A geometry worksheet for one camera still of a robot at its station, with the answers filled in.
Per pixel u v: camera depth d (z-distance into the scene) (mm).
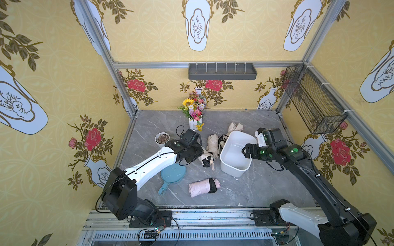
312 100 790
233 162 948
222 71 924
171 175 884
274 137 565
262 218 735
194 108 996
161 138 969
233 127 1007
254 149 663
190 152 703
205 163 797
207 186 797
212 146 954
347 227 366
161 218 730
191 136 635
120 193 416
